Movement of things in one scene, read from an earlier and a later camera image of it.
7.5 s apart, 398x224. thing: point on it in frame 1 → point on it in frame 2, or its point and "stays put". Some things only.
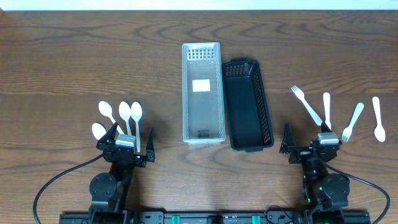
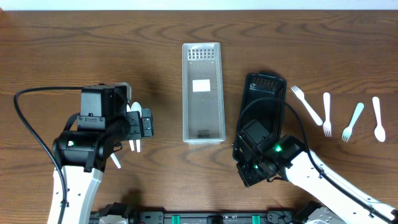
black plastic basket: (250, 122) → (267, 111)
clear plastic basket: (203, 99) stays put
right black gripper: (288, 147) → (247, 179)
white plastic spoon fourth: (136, 111) stays put
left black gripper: (125, 152) → (134, 125)
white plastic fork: (300, 95) stays put
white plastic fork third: (347, 132) stays put
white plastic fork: (327, 108) stays put
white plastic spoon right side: (379, 132) stays put
